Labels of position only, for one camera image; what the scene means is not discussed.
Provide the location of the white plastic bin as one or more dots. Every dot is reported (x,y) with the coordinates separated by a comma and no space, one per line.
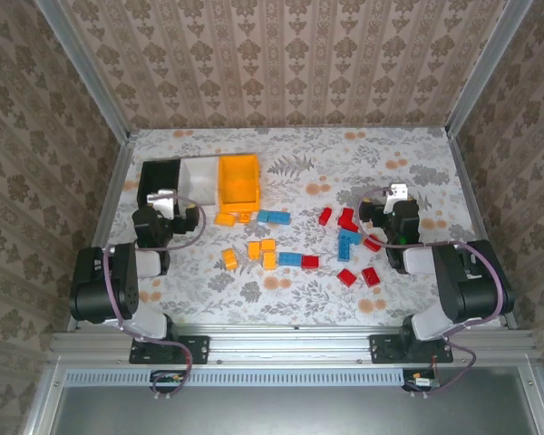
(201,183)

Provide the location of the long aluminium base rail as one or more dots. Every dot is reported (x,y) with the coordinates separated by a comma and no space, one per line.
(290,346)

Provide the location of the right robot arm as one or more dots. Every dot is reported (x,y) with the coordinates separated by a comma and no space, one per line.
(471,290)

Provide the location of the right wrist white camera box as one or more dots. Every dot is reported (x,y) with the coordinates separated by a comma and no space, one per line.
(398,192)

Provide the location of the aluminium table side rail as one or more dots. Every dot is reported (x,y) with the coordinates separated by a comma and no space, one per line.
(106,217)
(478,213)

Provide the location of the black plastic bin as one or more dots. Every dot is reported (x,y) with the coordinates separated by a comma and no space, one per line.
(158,174)

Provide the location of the aluminium frame post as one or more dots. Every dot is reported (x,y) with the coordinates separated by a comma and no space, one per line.
(489,68)
(81,68)

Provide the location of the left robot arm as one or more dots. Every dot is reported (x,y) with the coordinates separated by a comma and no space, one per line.
(100,285)

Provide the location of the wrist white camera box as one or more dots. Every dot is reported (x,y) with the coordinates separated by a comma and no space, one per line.
(163,201)
(398,192)

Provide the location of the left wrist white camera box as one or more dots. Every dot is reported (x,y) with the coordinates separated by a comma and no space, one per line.
(163,201)

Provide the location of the small circuit board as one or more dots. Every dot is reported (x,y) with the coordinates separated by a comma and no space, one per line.
(170,378)
(422,382)

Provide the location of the yellow six-stud lego brick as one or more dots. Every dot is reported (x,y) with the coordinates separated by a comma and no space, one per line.
(269,261)

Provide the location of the orange plastic bin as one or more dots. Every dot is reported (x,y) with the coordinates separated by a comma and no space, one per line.
(238,186)

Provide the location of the floral patterned table cover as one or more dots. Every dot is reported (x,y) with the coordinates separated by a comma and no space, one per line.
(299,308)

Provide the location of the grey metal panel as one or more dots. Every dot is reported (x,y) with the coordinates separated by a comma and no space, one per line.
(299,412)

